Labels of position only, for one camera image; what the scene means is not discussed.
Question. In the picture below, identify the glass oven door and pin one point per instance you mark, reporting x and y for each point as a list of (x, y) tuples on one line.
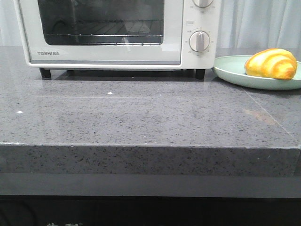
[(36, 17)]

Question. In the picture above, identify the yellow croissant bread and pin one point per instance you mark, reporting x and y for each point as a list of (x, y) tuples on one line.
[(276, 63)]

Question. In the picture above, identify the white Toshiba toaster oven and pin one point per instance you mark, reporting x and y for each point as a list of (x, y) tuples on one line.
[(194, 19)]

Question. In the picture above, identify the lower white timer knob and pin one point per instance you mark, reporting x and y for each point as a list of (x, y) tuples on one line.
[(199, 41)]

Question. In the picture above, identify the light green plate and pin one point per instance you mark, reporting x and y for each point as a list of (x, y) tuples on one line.
[(231, 69)]

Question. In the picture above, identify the upper white temperature knob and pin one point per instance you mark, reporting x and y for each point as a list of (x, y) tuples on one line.
[(202, 3)]

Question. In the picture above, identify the metal wire oven rack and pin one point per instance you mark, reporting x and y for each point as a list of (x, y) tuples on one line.
[(81, 33)]

